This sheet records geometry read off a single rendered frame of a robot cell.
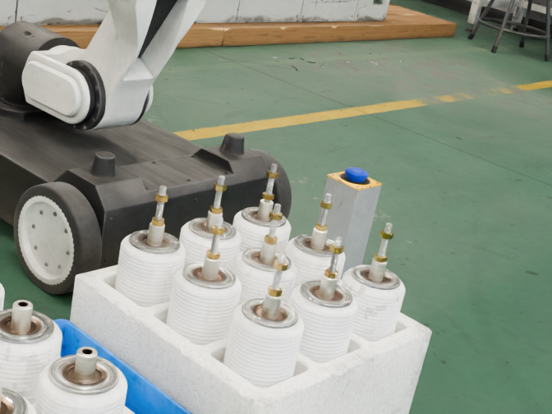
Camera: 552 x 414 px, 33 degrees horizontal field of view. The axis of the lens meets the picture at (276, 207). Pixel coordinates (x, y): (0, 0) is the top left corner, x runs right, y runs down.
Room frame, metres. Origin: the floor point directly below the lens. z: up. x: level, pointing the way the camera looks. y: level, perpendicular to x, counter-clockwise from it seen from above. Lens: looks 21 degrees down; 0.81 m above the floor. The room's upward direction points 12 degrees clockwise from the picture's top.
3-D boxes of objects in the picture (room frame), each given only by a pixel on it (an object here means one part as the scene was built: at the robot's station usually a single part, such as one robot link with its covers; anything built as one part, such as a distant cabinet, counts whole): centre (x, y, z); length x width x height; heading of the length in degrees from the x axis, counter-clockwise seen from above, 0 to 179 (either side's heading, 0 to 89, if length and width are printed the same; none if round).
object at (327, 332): (1.18, -0.09, 0.16); 0.10 x 0.10 x 0.18
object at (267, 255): (1.25, 0.00, 0.26); 0.02 x 0.02 x 0.03
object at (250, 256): (1.25, 0.00, 0.25); 0.08 x 0.08 x 0.01
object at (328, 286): (1.18, -0.09, 0.26); 0.02 x 0.02 x 0.03
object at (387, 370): (1.25, 0.00, 0.09); 0.39 x 0.39 x 0.18; 51
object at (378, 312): (1.27, -0.17, 0.16); 0.10 x 0.10 x 0.18
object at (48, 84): (1.88, 0.44, 0.28); 0.21 x 0.20 x 0.13; 54
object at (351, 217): (1.53, -0.12, 0.16); 0.07 x 0.07 x 0.31; 51
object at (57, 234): (1.50, 0.37, 0.10); 0.20 x 0.05 x 0.20; 54
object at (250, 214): (1.42, 0.02, 0.25); 0.08 x 0.08 x 0.01
